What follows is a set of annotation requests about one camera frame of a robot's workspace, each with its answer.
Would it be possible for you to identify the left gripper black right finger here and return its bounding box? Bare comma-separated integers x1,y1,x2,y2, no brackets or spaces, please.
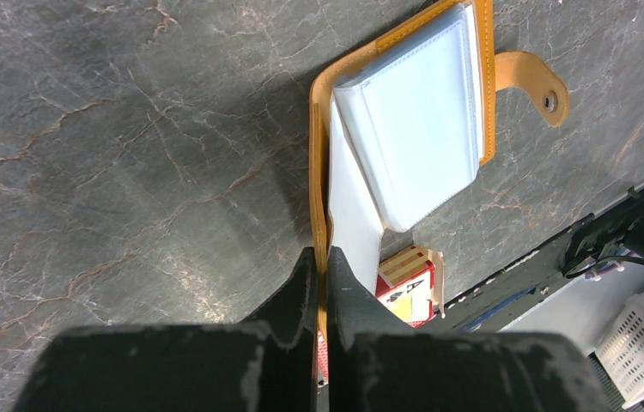
326,247,608,411

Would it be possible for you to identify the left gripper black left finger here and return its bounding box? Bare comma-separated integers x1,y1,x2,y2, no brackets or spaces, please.
15,248,318,411

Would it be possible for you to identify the red playing card deck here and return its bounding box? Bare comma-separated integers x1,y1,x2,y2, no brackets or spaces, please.
316,244,446,382

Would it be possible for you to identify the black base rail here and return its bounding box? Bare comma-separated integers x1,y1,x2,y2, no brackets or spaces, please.
420,187,644,333

